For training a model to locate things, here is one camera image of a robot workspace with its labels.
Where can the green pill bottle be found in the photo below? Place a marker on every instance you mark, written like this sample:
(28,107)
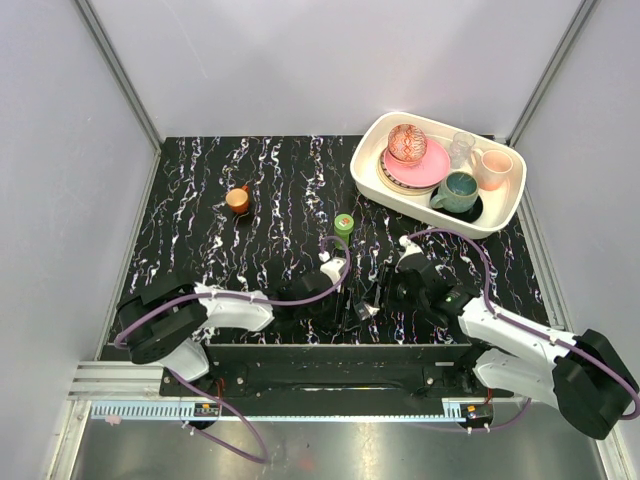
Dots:
(345,237)

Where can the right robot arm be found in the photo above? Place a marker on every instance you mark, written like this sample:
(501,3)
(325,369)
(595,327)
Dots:
(581,376)

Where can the white rectangular tub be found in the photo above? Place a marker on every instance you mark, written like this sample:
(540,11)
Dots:
(499,205)

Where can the pink plate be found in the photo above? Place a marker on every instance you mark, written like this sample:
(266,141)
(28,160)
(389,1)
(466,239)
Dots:
(432,168)

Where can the green bottle cap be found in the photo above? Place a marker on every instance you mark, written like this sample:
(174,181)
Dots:
(344,223)

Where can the black saucer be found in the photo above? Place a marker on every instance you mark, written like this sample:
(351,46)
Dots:
(470,216)

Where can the clear weekly pill organizer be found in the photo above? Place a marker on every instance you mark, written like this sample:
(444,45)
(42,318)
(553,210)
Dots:
(364,311)

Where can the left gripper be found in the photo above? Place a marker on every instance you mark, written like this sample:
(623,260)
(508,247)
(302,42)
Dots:
(344,319)

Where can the patterned red bowl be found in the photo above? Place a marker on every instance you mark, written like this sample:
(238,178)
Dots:
(407,144)

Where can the small orange cup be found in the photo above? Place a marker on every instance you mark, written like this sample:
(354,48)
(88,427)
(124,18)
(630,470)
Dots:
(238,200)

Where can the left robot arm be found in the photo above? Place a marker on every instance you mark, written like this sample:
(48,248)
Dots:
(159,321)

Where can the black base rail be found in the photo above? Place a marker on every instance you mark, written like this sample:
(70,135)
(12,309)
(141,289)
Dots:
(238,371)

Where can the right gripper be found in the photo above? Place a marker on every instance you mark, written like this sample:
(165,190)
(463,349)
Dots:
(387,278)

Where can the teal ceramic mug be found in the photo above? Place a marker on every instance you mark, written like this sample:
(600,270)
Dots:
(457,193)

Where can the clear glass cup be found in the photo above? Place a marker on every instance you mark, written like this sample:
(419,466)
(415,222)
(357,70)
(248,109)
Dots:
(461,151)

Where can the cream striped plate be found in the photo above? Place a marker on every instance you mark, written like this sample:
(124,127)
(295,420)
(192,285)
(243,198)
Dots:
(396,186)

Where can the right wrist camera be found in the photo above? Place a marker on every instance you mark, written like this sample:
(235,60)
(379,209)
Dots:
(411,252)

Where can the pink mug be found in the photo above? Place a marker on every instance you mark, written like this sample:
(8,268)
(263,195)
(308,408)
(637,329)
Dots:
(491,168)

